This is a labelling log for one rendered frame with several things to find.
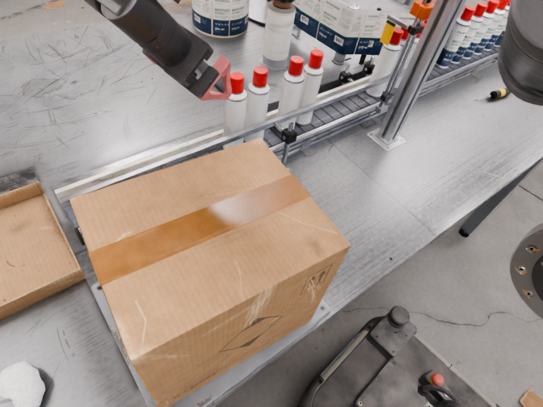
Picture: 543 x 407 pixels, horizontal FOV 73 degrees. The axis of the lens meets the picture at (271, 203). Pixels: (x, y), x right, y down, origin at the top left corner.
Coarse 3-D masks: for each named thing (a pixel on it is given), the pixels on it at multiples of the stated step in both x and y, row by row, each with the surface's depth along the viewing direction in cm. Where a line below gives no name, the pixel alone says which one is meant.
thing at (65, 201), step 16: (384, 80) 108; (336, 96) 99; (288, 112) 92; (304, 112) 94; (256, 128) 87; (208, 144) 81; (224, 144) 84; (176, 160) 78; (128, 176) 73; (80, 192) 69
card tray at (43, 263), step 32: (32, 192) 81; (0, 224) 77; (32, 224) 78; (0, 256) 72; (32, 256) 73; (64, 256) 74; (0, 288) 68; (32, 288) 69; (64, 288) 70; (0, 320) 65
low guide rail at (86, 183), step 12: (348, 84) 113; (360, 84) 116; (324, 96) 108; (216, 132) 91; (192, 144) 88; (156, 156) 84; (168, 156) 86; (120, 168) 80; (132, 168) 81; (84, 180) 77; (96, 180) 78; (60, 192) 74; (72, 192) 76
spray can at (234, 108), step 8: (232, 72) 79; (232, 80) 77; (240, 80) 77; (232, 88) 79; (240, 88) 79; (232, 96) 80; (240, 96) 80; (224, 104) 83; (232, 104) 81; (240, 104) 81; (224, 112) 84; (232, 112) 82; (240, 112) 83; (224, 120) 86; (232, 120) 84; (240, 120) 85; (224, 128) 88; (232, 128) 86; (240, 128) 86; (232, 144) 90; (240, 144) 91
